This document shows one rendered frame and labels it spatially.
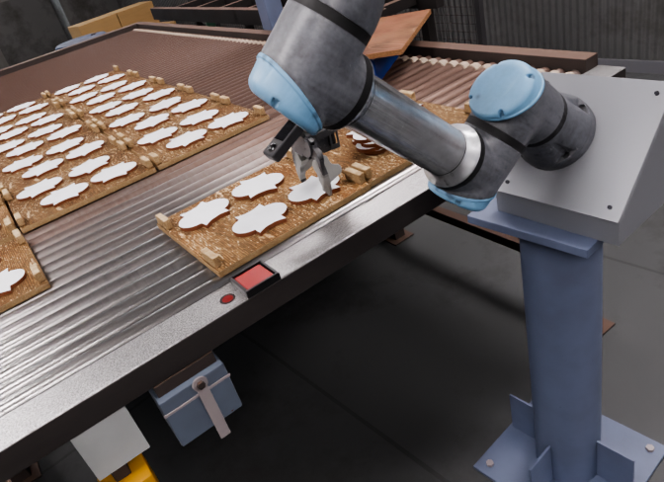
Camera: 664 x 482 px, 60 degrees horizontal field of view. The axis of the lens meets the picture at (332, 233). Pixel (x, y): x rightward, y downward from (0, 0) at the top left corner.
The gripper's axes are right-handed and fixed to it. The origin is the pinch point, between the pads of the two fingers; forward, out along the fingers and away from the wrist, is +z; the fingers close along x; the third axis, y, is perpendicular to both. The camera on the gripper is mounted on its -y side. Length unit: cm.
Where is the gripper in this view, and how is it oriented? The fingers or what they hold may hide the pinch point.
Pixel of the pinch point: (313, 188)
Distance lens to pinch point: 135.1
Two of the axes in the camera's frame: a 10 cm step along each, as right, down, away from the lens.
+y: 7.9, -4.2, 4.5
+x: -5.9, -3.0, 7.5
